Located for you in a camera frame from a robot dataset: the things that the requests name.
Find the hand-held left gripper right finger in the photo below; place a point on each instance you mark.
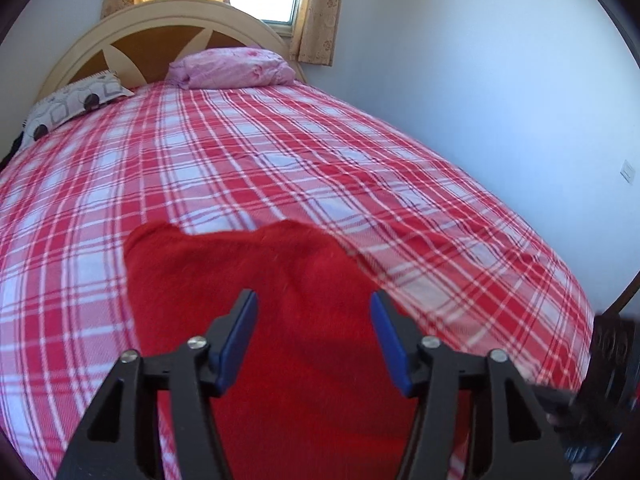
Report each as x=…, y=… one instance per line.
x=392, y=345

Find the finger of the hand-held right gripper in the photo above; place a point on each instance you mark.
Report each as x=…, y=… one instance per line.
x=552, y=400

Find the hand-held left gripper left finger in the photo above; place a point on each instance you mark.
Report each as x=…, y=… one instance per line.
x=240, y=340

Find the red knitted sweater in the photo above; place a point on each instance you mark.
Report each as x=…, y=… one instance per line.
x=300, y=320

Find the dark wooden furniture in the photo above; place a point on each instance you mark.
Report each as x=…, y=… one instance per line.
x=627, y=297

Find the red plaid blanket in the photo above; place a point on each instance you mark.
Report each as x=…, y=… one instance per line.
x=250, y=170

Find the pink floral pillow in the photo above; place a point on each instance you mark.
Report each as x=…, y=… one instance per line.
x=235, y=67

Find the white patterned pillow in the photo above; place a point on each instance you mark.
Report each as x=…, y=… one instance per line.
x=75, y=100

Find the dark cloth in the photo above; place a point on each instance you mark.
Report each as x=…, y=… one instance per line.
x=9, y=152

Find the cream wooden headboard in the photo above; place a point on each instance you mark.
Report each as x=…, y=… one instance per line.
x=165, y=25

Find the beige floral curtain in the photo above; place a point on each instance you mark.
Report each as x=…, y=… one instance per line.
x=320, y=15

